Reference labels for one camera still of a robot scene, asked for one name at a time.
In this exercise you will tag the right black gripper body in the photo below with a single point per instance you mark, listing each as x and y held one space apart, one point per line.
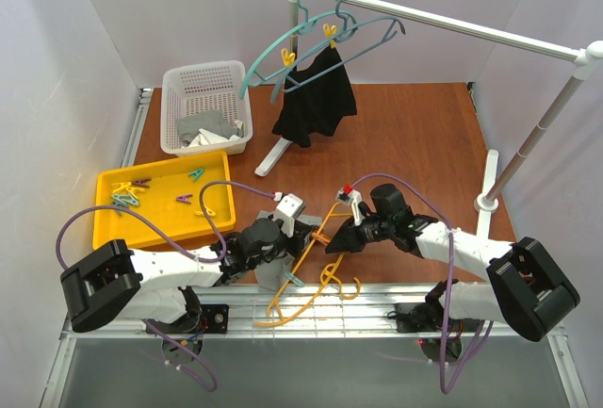
366 227

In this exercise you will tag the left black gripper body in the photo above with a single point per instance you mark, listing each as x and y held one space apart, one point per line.
299 232

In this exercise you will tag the orange clothespin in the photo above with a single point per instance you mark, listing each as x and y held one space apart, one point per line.
321 238

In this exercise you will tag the light blue clothespin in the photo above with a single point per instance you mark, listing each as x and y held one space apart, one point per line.
294 279

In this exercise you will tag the grey underwear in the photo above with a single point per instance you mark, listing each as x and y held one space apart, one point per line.
271 275

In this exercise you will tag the yellow hanger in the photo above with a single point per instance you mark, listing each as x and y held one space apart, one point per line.
327 277

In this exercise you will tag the grey-blue hanger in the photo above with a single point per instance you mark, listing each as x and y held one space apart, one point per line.
286 83

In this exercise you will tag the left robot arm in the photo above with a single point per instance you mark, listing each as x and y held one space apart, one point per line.
116 282

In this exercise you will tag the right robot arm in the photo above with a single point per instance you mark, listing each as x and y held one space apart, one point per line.
521 284

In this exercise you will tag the black underwear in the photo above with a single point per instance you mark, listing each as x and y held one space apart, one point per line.
316 108

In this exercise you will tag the teal hanger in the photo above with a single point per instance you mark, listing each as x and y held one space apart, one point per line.
301 24

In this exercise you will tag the yellow clothespin in tray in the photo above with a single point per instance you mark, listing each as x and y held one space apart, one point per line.
205 212

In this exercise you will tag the teal clothespin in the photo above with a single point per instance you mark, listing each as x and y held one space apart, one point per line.
126 194
196 175

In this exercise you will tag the purple clothespin lower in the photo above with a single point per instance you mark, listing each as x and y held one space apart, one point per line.
185 198

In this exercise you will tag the purple clothespin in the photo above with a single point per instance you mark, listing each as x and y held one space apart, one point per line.
142 183
185 198

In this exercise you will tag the white cloth in basket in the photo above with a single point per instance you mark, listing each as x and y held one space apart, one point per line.
215 134

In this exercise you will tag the dark grey cloth in basket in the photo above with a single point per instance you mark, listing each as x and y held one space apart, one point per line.
200 120

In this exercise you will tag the white laundry basket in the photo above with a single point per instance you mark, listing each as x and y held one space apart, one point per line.
203 110

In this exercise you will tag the teal clothespin left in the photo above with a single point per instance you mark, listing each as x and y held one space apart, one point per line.
126 194

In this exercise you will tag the yellow clothespin left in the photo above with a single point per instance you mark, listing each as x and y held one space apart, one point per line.
288 57

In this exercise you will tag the yellow clothespin right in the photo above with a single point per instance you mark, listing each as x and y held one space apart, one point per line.
330 32

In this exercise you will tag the white clothes rack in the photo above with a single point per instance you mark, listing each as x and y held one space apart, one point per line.
434 138

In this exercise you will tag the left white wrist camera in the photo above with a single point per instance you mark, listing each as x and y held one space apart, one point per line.
287 211

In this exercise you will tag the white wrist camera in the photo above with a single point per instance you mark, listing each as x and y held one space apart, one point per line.
287 211
351 197

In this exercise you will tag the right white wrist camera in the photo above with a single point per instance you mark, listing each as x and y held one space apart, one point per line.
351 197

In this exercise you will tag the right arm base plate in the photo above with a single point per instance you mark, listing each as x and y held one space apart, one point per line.
414 321

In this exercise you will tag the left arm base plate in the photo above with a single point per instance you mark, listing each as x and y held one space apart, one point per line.
208 319

